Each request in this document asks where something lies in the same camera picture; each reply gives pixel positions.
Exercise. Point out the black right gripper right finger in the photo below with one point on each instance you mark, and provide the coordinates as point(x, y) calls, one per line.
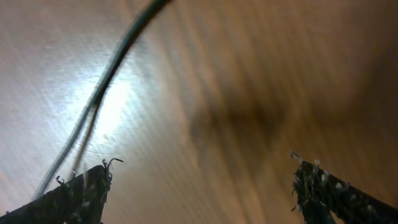
point(321, 194)

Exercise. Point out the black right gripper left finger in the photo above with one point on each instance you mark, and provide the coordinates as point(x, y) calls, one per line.
point(80, 200)

